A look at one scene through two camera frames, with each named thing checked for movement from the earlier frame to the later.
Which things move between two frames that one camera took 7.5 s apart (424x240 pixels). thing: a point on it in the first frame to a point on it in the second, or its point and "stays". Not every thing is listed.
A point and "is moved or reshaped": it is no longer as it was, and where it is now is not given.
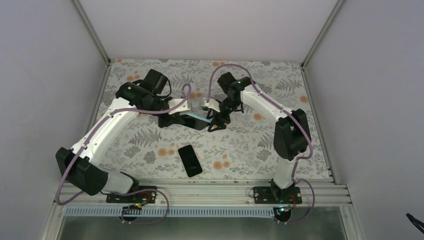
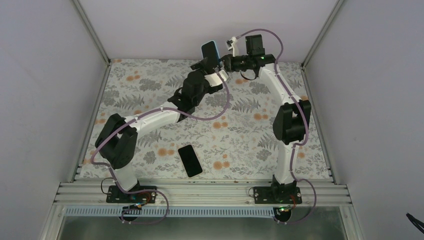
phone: (190, 161) stays
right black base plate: (273, 195) stays
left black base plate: (145, 196) stays
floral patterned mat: (146, 148) stays
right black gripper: (218, 117) to (229, 65)
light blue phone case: (197, 117) is moved or reshaped
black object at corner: (417, 224) stays
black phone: (191, 122) to (209, 50)
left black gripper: (173, 119) to (201, 65)
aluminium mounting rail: (208, 193) stays
